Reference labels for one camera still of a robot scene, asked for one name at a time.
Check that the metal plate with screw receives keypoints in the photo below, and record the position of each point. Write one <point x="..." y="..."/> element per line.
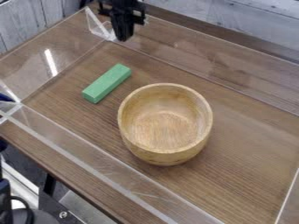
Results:
<point x="51" y="206"/>

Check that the brown wooden bowl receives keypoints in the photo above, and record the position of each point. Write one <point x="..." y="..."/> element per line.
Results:
<point x="164" y="121"/>

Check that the clear acrylic front wall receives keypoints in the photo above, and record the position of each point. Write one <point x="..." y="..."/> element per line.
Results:
<point x="108" y="183"/>

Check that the green rectangular block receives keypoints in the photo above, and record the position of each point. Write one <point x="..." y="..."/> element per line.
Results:
<point x="105" y="83"/>

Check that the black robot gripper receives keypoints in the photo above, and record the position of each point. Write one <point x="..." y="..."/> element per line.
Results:
<point x="135" y="10"/>

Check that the black table leg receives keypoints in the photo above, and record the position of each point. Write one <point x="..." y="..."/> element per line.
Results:
<point x="49" y="184"/>

